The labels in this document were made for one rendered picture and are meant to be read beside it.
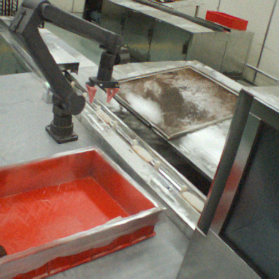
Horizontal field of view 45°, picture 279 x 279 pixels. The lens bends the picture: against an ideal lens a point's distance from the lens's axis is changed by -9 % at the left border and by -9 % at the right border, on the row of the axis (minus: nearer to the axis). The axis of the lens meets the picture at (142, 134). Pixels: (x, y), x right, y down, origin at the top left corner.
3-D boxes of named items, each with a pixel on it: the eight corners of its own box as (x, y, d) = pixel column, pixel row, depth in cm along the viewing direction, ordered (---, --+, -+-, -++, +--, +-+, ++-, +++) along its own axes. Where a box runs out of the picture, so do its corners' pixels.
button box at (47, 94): (40, 104, 158) (42, 81, 153) (55, 102, 162) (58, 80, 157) (45, 111, 152) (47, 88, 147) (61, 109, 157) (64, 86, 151)
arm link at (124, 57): (99, 33, 130) (116, 38, 126) (119, 33, 139) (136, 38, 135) (94, 63, 135) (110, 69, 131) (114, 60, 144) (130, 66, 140)
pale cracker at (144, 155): (129, 147, 125) (129, 144, 124) (138, 146, 127) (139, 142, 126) (145, 162, 118) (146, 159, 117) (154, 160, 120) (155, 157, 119)
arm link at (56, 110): (52, 116, 127) (61, 122, 124) (53, 89, 122) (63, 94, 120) (70, 110, 134) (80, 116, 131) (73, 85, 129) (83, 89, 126)
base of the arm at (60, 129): (44, 129, 131) (58, 144, 124) (45, 109, 128) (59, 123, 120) (63, 125, 137) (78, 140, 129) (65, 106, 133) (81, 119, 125)
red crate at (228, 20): (204, 18, 478) (206, 9, 472) (220, 20, 499) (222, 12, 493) (231, 28, 444) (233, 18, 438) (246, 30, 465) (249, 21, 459)
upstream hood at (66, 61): (-2, 25, 260) (-1, 14, 256) (20, 25, 270) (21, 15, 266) (45, 78, 171) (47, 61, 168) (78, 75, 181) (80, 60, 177)
